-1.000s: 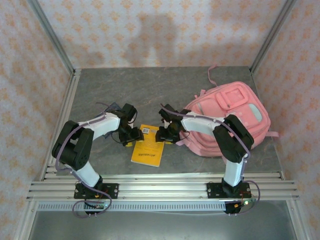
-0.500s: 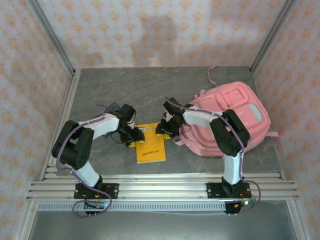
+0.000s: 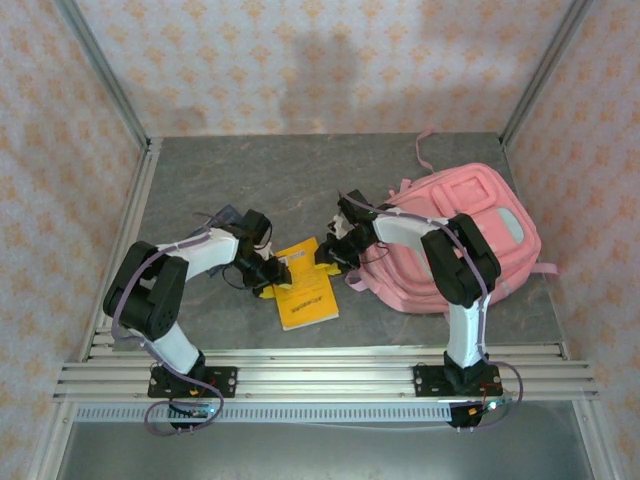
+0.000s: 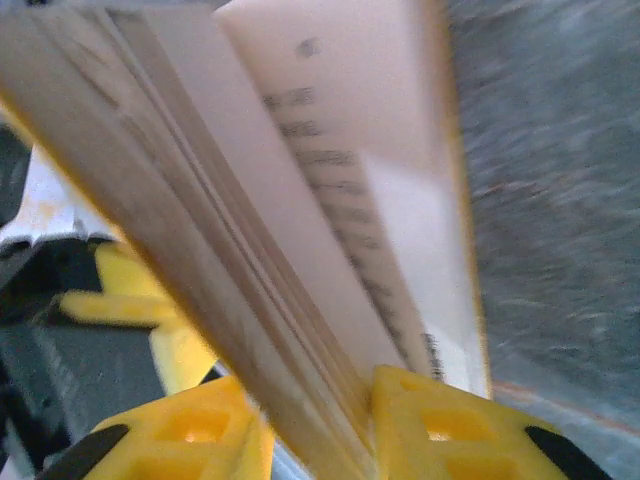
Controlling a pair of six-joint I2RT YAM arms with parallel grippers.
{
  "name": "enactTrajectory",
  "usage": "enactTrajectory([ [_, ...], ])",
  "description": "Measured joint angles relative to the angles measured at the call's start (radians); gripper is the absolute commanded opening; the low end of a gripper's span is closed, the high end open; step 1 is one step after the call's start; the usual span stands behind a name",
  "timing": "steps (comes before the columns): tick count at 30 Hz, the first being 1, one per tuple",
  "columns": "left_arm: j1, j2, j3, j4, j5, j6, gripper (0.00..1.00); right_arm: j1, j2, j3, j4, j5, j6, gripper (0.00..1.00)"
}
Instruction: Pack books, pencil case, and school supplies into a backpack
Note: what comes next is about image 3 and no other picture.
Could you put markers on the aluminium frame leg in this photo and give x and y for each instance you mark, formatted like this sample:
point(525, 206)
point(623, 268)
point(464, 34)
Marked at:
point(47, 450)
point(597, 450)

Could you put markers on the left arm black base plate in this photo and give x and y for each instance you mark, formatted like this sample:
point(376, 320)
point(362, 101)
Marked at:
point(225, 382)

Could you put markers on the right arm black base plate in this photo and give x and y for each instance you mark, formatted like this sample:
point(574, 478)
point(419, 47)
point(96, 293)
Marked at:
point(427, 382)

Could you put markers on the aluminium frame post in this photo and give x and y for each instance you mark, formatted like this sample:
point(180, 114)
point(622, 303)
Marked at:
point(102, 65)
point(546, 65)

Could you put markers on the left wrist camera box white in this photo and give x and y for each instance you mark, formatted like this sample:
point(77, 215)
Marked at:
point(266, 249)

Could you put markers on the aluminium rail beam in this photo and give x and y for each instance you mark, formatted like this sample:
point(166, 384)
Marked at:
point(320, 375)

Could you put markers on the pink backpack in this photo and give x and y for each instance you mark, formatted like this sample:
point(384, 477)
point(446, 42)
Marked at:
point(480, 210)

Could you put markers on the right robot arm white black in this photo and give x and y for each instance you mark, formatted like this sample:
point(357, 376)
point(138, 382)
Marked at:
point(467, 335)

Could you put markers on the yellow book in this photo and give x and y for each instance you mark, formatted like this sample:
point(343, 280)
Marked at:
point(307, 305)

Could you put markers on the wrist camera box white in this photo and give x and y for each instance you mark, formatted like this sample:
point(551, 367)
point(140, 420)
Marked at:
point(341, 227)
point(266, 249)

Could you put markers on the thin navy book with barcode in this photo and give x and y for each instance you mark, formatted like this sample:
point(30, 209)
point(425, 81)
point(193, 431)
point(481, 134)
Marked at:
point(227, 215)

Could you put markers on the small circuit board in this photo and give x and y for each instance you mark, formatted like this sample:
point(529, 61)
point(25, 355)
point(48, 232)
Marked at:
point(200, 412)
point(492, 405)

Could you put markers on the grey metal shelf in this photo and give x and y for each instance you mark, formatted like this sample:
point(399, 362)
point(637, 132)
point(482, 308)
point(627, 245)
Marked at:
point(320, 452)

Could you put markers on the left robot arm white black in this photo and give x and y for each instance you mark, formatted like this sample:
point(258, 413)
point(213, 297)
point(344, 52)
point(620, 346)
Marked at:
point(172, 345)

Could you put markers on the aluminium side rail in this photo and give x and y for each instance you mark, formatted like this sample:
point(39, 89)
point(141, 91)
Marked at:
point(136, 200)

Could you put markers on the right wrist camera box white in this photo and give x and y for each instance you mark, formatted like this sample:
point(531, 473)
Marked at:
point(341, 227)

